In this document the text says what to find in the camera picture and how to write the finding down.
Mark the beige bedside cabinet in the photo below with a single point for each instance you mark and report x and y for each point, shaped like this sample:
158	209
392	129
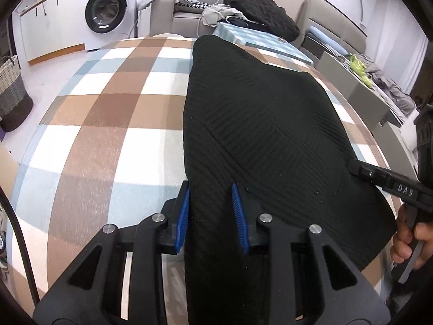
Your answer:
351	91

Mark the beige low cabinet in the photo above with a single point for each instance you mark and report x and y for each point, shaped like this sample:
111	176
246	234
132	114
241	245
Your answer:
395	149

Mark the person's right hand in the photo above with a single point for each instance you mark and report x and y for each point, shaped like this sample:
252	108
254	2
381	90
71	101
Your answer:
426	237

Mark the grey hoodie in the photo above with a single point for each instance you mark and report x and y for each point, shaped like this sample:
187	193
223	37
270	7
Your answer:
216	13

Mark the brown checkered tablecloth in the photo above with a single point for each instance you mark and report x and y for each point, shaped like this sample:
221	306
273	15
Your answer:
101	108

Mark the grey blanket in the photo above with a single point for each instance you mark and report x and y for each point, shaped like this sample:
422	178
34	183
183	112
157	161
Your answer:
389	84

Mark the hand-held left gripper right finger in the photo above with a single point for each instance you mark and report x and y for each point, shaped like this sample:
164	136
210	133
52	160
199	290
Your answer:
240	223

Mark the light blue pillow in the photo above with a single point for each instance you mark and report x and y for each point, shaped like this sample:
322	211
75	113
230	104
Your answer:
324	39

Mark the white base cabinet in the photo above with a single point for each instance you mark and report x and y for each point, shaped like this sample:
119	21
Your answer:
54	27

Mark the teal checkered tablecloth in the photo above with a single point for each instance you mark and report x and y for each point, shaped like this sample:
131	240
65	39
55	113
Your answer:
257	37

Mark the black puffer jacket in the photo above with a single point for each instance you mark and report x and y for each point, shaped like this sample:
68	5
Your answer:
264	13

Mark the white washing machine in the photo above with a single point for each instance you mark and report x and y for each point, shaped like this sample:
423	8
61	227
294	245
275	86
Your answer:
108	13

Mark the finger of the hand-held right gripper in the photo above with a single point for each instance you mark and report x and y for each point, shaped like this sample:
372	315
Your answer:
367	172

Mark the green toy figure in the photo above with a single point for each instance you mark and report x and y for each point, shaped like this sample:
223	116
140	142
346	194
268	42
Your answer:
358	67

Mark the black knit sweater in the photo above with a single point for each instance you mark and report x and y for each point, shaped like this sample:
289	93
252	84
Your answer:
264	125

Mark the woven laundry basket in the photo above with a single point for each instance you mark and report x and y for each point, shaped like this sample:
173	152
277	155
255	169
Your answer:
13	98

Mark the houndstooth cushion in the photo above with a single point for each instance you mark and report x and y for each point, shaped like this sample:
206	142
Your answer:
192	6

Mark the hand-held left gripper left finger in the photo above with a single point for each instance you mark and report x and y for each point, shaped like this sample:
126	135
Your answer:
182	223

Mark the beige padded headboard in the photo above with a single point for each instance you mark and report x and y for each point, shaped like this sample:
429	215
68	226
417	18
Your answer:
331	20

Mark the grey sofa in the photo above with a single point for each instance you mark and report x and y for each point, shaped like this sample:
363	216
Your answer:
182	20

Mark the white round stool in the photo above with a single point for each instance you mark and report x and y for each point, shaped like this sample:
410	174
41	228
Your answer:
167	35

